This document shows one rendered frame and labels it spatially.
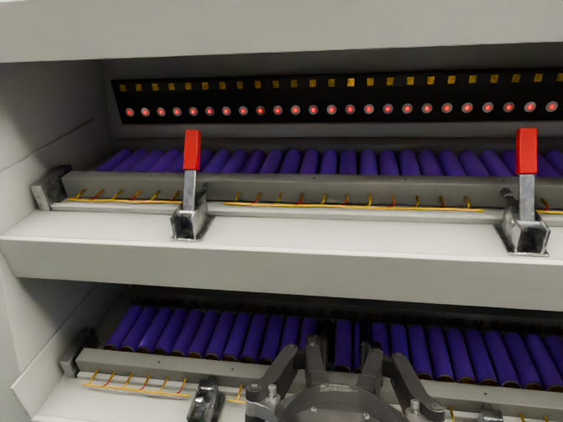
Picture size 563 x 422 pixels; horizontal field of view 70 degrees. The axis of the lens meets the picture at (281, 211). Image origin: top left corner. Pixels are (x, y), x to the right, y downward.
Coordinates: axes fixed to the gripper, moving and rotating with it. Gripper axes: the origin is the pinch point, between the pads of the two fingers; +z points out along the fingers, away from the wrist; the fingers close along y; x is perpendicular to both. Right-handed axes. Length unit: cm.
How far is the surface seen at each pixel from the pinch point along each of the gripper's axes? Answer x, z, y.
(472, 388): 3.3, 0.5, -12.1
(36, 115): -22.0, -3.8, 31.5
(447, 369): 2.5, 2.7, -10.4
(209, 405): 5.7, -3.5, 12.5
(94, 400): 7.5, -1.9, 25.8
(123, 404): 7.5, -2.0, 22.4
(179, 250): -9.7, -8.4, 13.8
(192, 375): 4.5, -0.4, 15.6
